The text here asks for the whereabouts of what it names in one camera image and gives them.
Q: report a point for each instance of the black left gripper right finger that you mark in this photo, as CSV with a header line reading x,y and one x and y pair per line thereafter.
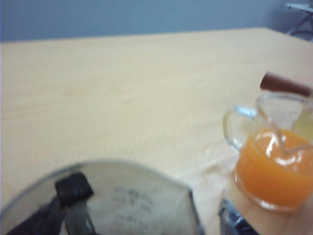
x,y
232,220

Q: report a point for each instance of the amber brown measuring cup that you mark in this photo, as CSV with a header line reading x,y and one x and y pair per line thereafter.
x,y
281,84

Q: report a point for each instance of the grey translucent measuring cup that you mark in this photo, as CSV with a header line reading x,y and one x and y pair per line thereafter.
x,y
137,181

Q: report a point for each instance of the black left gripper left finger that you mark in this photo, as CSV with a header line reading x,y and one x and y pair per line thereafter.
x,y
73,188

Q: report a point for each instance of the clear measuring cup yellow juice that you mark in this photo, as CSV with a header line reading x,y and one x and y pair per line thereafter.
x,y
304,124

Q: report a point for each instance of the clear measuring cup orange juice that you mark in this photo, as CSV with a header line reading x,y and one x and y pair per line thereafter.
x,y
271,171

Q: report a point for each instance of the grey metal frame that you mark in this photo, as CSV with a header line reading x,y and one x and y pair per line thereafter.
x,y
302,14

